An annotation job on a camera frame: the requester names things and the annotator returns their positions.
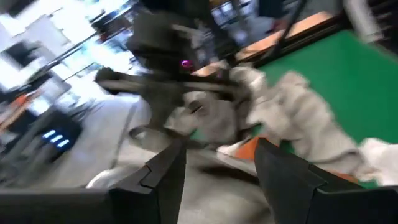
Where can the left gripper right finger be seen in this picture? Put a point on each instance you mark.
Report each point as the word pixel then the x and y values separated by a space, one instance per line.
pixel 295 199

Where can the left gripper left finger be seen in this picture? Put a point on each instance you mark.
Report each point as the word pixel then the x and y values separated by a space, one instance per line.
pixel 62 207

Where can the orange towel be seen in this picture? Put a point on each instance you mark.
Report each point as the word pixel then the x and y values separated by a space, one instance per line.
pixel 248 149

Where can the light grey knit towel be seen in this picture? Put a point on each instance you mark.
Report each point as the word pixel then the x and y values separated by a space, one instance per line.
pixel 295 118

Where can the black box with blue lights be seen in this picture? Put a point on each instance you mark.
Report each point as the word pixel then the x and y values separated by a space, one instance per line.
pixel 59 140

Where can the green table mat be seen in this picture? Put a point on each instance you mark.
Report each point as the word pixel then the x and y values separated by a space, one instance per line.
pixel 342 93

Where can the black table frame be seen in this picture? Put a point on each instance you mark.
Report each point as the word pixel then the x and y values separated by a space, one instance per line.
pixel 311 35

